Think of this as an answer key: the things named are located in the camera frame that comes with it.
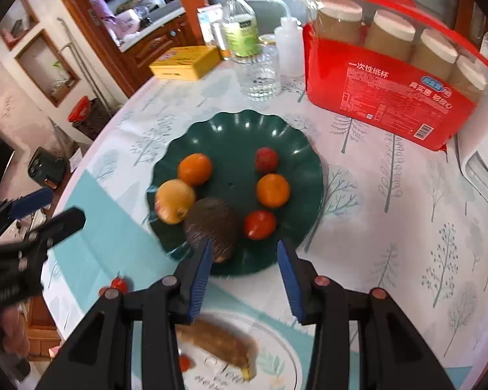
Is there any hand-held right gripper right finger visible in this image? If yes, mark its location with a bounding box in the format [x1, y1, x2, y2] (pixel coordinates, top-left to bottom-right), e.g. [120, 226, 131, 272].
[277, 238, 457, 390]

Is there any white plastic squeeze bottle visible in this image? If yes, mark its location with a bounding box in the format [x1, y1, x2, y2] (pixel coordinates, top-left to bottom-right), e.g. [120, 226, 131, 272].
[244, 0, 306, 78]

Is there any spotted brown banana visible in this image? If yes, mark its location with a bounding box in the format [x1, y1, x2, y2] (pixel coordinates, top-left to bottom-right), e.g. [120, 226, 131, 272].
[175, 318, 259, 382]

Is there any large yellow-orange stickered orange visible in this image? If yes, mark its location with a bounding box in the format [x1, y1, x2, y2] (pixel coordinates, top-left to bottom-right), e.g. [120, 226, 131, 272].
[154, 179, 197, 225]

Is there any wooden kitchen counter cabinet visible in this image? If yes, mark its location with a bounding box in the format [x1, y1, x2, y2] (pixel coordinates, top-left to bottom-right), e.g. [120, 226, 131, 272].
[118, 4, 190, 90]

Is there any white countertop appliance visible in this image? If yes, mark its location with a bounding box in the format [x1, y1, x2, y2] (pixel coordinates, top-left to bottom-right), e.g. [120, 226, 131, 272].
[454, 30, 488, 206]

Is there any yellow tin box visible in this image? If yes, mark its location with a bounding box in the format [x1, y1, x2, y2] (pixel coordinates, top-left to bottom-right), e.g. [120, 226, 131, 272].
[148, 45, 223, 81]

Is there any clear drinking glass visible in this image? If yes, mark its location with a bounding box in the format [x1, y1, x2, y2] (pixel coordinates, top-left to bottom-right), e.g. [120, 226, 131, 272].
[238, 42, 281, 102]

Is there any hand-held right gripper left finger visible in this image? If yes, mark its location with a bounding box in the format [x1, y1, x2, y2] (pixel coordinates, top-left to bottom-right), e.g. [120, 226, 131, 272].
[34, 238, 215, 390]

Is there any dull pinkish red fruit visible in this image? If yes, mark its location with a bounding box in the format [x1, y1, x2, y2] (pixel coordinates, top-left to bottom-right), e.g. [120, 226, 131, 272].
[255, 147, 279, 173]

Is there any white carton box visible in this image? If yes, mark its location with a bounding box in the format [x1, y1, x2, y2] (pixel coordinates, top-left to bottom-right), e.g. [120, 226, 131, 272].
[197, 4, 224, 48]

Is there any dark avocado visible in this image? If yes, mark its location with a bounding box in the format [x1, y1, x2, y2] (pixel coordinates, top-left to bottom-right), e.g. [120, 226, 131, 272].
[183, 197, 240, 263]

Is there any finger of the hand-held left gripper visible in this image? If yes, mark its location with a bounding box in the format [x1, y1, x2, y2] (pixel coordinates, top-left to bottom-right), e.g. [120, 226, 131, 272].
[0, 188, 54, 233]
[20, 207, 86, 253]

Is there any orange mandarin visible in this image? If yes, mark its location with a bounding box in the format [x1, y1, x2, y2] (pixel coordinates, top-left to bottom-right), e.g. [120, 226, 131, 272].
[178, 153, 213, 187]
[256, 173, 291, 208]

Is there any dark green scalloped plate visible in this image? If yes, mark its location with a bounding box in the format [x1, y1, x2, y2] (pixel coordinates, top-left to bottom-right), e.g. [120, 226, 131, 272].
[146, 109, 324, 276]

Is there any red lidded jar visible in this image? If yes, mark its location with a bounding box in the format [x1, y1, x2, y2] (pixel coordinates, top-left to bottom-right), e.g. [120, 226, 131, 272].
[67, 96, 111, 141]

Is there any red paper cup bag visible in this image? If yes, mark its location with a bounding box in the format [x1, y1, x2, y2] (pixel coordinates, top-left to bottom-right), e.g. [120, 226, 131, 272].
[283, 0, 488, 152]

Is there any clear bottle green label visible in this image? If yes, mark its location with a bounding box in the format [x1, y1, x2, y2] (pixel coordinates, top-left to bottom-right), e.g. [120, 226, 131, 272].
[221, 0, 263, 64]

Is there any wooden wall niche frame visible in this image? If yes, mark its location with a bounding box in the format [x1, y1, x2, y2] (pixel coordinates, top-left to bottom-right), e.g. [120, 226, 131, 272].
[14, 28, 82, 108]

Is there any person's left hand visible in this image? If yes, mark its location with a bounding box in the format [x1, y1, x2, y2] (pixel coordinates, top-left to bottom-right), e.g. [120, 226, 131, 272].
[2, 305, 32, 359]

